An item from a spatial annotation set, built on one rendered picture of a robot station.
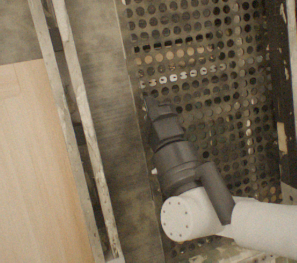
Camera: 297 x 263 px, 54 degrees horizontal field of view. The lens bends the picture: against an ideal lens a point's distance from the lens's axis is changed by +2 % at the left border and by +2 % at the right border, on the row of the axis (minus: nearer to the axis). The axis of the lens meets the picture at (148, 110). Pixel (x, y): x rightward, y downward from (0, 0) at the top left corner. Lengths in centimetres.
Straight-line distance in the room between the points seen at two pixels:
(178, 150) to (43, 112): 28
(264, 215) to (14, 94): 48
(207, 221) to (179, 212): 5
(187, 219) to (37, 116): 35
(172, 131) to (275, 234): 23
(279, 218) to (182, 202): 13
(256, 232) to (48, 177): 42
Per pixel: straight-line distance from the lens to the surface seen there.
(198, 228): 48
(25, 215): 70
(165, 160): 52
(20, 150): 65
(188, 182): 51
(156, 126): 54
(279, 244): 44
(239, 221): 45
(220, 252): 87
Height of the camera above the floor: 168
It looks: 43 degrees down
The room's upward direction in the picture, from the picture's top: straight up
